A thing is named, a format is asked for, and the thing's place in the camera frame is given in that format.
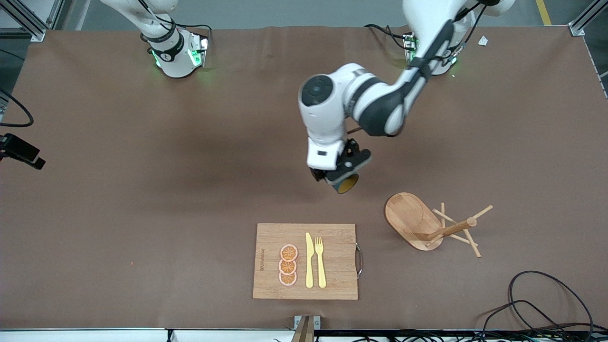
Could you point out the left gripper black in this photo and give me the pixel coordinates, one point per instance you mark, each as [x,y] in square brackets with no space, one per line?
[319,174]

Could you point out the teal ribbed mug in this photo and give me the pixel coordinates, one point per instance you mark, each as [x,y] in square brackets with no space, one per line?
[347,185]

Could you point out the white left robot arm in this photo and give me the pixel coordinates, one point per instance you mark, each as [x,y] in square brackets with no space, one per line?
[327,118]

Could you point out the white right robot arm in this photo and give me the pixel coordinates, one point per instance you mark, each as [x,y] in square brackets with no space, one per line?
[175,61]

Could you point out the orange slice toy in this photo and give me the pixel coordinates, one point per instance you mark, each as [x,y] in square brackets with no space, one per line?
[289,252]
[287,267]
[288,279]

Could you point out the yellow plastic fork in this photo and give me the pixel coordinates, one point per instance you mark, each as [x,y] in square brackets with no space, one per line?
[321,266]

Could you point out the wooden cutting board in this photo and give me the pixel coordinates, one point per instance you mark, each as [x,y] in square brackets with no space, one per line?
[332,266]

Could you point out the yellow plastic knife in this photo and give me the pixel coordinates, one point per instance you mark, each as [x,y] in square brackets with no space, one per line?
[309,266]

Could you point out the wooden mug tree stand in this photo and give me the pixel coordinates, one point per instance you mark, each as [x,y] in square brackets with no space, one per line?
[408,218]

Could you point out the brown table cover mat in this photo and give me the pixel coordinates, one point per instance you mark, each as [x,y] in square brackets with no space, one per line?
[190,190]

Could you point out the small white paper scrap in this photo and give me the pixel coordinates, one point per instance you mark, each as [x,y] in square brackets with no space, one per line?
[483,41]

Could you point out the aluminium frame extrusion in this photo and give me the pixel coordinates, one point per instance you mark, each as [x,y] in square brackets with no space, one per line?
[582,23]
[28,21]

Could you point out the metal bracket with wooden strip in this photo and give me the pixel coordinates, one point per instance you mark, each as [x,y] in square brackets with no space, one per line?
[306,330]

